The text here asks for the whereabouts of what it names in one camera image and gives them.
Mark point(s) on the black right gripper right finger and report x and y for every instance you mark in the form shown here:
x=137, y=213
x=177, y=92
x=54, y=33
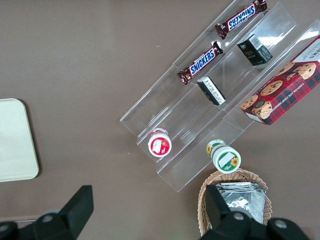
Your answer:
x=217, y=205

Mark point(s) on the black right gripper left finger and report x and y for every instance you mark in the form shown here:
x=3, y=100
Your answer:
x=77, y=207

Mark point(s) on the light tan wicker basket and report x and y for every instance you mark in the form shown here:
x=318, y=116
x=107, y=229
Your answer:
x=203, y=200

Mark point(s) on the cream plastic tray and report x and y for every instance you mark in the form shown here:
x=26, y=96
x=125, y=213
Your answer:
x=15, y=140

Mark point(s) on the silver foil packet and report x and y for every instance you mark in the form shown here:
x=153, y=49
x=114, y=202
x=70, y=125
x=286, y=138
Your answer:
x=242, y=200

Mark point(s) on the green lid sunflower cup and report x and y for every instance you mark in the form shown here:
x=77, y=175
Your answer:
x=226, y=160

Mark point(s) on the red lid cup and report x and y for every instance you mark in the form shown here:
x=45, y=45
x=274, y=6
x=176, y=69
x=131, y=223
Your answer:
x=159, y=146

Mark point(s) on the clear acrylic stepped display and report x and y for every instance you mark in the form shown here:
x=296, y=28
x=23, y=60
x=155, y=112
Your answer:
x=185, y=117

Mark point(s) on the small black box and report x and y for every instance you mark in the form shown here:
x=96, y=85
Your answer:
x=212, y=91
x=253, y=51

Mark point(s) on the red tartan cookie box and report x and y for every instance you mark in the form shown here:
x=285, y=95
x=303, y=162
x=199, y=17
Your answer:
x=285, y=87

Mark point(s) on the Snickers chocolate bar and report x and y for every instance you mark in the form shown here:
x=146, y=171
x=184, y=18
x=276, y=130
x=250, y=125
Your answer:
x=201, y=63
x=241, y=20

